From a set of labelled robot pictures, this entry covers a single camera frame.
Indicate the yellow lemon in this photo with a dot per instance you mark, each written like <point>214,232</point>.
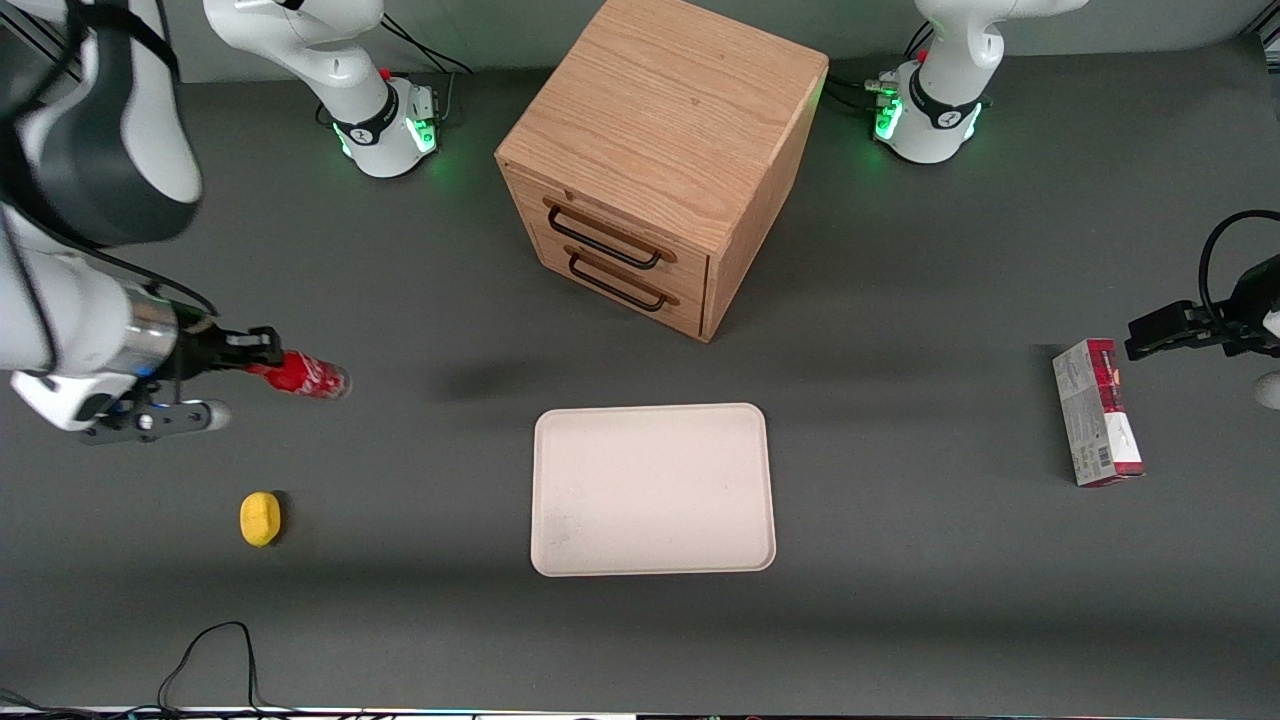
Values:
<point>260,519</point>

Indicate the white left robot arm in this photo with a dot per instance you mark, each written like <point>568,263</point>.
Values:
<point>940,110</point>

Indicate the wooden drawer cabinet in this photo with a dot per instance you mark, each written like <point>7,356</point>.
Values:
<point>670,110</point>

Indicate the grey and red carton box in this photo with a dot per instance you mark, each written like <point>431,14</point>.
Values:
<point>1095,415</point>

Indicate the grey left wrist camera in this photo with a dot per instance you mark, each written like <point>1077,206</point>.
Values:
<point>1271,390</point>

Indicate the white rectangular tray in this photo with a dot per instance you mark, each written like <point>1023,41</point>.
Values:
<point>655,490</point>

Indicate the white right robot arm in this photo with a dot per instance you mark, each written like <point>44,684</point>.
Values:
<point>340,60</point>

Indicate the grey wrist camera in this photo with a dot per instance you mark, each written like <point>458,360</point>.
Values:
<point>1271,390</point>
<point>150,420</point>

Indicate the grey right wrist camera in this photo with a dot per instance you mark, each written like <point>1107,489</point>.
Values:
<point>150,420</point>

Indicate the red coke bottle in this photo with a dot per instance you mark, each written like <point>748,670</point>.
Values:
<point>310,378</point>

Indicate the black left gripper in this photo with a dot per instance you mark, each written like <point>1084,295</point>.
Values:
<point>1232,325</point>

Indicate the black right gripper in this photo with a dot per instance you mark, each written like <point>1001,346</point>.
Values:
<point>203,349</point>

